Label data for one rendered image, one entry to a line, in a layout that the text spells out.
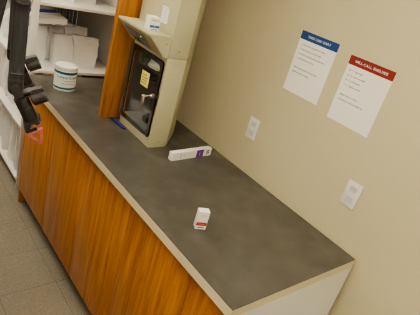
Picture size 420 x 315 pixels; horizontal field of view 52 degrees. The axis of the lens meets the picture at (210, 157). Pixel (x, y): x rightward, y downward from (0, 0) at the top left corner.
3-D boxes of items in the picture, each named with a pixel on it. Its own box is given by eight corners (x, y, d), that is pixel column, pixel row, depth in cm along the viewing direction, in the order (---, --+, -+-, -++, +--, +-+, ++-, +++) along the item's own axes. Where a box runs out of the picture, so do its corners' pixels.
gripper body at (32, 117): (39, 115, 187) (32, 100, 183) (40, 125, 179) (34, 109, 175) (24, 120, 186) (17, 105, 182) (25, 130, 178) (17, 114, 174)
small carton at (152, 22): (153, 28, 202) (156, 15, 199) (158, 31, 198) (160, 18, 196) (144, 27, 199) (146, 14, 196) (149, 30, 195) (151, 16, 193)
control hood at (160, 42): (134, 37, 221) (138, 18, 216) (168, 58, 200) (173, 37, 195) (114, 35, 213) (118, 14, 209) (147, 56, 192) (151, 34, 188)
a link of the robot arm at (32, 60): (7, 49, 209) (8, 54, 202) (31, 42, 212) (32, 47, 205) (18, 72, 216) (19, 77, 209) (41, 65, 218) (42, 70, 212)
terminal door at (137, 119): (120, 113, 237) (134, 42, 221) (147, 138, 217) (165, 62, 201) (119, 113, 236) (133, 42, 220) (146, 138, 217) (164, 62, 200)
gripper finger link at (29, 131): (47, 135, 188) (39, 117, 183) (49, 143, 182) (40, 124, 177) (32, 140, 187) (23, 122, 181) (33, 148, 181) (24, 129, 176)
